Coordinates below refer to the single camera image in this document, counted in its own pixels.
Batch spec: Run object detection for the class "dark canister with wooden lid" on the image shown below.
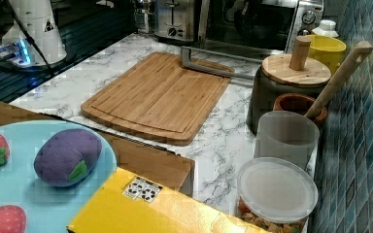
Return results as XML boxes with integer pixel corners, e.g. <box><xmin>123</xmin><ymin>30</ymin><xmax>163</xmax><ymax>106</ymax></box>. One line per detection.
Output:
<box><xmin>246</xmin><ymin>36</ymin><xmax>331</xmax><ymax>134</ymax></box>

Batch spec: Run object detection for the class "purple plush eggplant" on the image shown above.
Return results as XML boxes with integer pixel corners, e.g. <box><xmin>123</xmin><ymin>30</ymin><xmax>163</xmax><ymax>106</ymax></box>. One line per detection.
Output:
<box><xmin>34</xmin><ymin>129</ymin><xmax>102</xmax><ymax>187</ymax></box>

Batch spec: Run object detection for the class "glass jar behind toaster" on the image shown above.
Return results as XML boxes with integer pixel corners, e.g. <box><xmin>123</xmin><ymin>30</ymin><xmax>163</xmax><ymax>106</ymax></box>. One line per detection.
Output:
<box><xmin>134</xmin><ymin>0</ymin><xmax>155</xmax><ymax>34</ymax></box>

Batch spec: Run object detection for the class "yellow cardboard box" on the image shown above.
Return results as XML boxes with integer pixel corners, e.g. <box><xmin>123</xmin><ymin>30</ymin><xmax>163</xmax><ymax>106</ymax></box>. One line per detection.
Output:
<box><xmin>67</xmin><ymin>168</ymin><xmax>268</xmax><ymax>233</ymax></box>

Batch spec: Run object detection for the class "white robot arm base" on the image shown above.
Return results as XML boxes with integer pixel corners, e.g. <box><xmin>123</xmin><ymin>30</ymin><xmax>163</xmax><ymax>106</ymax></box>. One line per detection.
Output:
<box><xmin>0</xmin><ymin>0</ymin><xmax>76</xmax><ymax>72</ymax></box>

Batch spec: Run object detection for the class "silver toaster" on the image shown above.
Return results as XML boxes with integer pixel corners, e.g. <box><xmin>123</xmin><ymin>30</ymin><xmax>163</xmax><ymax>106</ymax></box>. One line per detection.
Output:
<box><xmin>154</xmin><ymin>0</ymin><xmax>202</xmax><ymax>43</ymax></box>

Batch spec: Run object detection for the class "red plush strawberry lower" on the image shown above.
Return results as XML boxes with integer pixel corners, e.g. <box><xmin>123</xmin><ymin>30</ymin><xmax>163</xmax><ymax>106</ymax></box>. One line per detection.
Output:
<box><xmin>0</xmin><ymin>205</ymin><xmax>26</xmax><ymax>233</ymax></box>

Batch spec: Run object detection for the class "silver toaster oven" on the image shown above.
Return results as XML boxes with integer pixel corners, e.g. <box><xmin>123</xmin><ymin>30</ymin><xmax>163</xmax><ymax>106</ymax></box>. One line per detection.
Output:
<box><xmin>181</xmin><ymin>0</ymin><xmax>324</xmax><ymax>79</ymax></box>

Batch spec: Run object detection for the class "translucent plastic cup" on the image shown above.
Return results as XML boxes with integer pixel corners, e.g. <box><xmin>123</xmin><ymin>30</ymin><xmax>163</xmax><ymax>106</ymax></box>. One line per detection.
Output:
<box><xmin>254</xmin><ymin>111</ymin><xmax>320</xmax><ymax>169</ymax></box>

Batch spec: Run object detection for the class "bamboo cutting board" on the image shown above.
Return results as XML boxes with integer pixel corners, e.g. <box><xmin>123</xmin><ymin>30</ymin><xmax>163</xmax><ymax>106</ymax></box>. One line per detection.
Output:
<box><xmin>81</xmin><ymin>52</ymin><xmax>230</xmax><ymax>146</ymax></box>

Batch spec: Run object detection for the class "white bottle cap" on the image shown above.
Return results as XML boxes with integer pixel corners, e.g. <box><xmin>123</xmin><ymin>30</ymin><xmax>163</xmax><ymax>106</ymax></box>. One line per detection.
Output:
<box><xmin>312</xmin><ymin>19</ymin><xmax>338</xmax><ymax>38</ymax></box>

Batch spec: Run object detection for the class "plastic jar with clear lid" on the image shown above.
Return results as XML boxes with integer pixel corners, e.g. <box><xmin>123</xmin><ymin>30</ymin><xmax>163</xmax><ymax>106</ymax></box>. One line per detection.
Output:
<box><xmin>237</xmin><ymin>157</ymin><xmax>319</xmax><ymax>233</ymax></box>

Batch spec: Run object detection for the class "light blue plate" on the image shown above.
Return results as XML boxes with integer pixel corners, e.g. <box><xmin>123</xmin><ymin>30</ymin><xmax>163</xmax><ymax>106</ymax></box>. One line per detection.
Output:
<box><xmin>0</xmin><ymin>120</ymin><xmax>117</xmax><ymax>233</ymax></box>

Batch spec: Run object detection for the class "wooden pestle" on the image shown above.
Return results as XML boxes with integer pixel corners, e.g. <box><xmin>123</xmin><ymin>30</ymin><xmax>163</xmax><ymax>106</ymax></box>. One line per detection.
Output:
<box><xmin>305</xmin><ymin>41</ymin><xmax>373</xmax><ymax>117</ymax></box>

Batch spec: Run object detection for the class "yellow cup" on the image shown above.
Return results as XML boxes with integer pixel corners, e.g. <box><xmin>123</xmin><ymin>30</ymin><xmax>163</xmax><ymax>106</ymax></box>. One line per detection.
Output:
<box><xmin>308</xmin><ymin>35</ymin><xmax>347</xmax><ymax>75</ymax></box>

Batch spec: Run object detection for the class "brown wooden mortar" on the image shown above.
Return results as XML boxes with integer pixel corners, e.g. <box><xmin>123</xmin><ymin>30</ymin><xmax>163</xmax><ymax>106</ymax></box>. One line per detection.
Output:
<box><xmin>273</xmin><ymin>93</ymin><xmax>327</xmax><ymax>128</ymax></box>

